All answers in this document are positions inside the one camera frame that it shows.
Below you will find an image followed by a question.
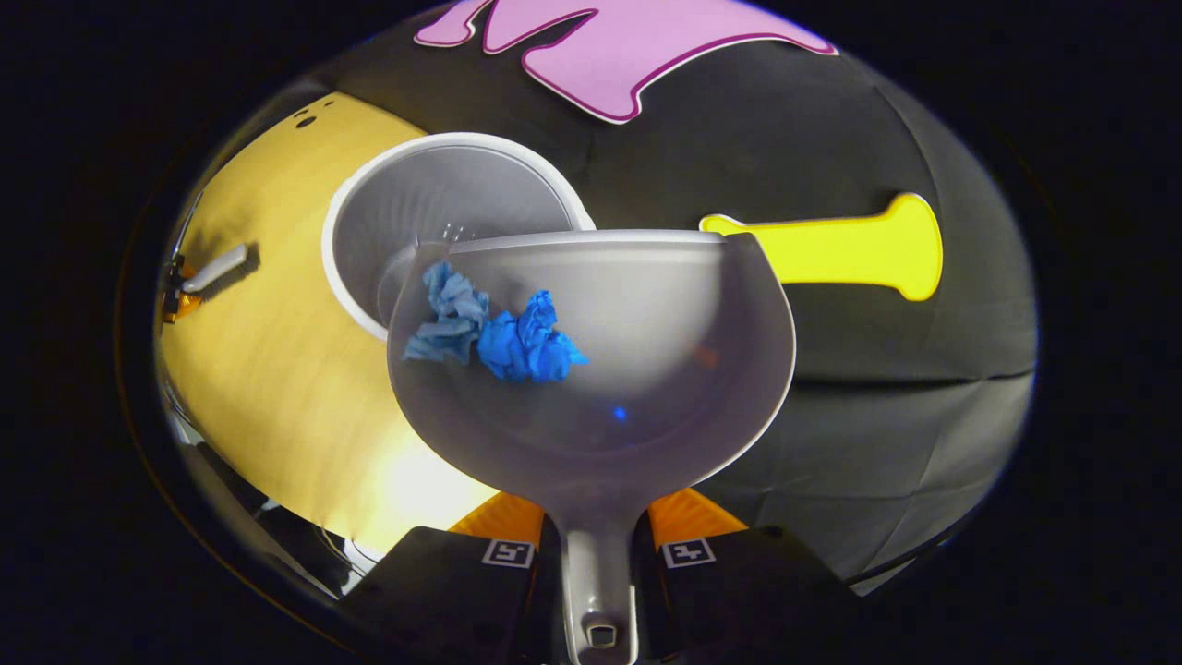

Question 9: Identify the light blue paper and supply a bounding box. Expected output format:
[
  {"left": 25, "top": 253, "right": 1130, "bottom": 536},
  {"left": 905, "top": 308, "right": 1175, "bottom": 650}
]
[{"left": 404, "top": 261, "right": 491, "bottom": 366}]

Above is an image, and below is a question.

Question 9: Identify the small grey broom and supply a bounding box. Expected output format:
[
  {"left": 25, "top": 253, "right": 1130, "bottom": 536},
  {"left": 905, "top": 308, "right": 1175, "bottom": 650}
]
[{"left": 180, "top": 243, "right": 251, "bottom": 296}]

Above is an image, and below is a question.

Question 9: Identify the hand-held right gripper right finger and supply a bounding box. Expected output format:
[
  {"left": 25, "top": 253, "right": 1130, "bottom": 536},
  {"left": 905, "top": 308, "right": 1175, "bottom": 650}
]
[{"left": 635, "top": 487, "right": 866, "bottom": 665}]

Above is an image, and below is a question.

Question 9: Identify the dark blue paper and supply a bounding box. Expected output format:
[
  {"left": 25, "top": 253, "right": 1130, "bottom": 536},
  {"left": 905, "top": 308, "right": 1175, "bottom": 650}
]
[{"left": 477, "top": 290, "right": 589, "bottom": 383}]

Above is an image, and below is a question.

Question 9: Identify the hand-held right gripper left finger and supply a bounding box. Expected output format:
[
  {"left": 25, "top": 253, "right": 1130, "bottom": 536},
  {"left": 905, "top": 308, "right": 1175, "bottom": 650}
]
[{"left": 337, "top": 492, "right": 566, "bottom": 665}]

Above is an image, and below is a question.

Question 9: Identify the grey dustpan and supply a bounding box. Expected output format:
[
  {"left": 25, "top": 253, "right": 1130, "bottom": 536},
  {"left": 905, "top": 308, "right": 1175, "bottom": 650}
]
[{"left": 386, "top": 229, "right": 797, "bottom": 665}]

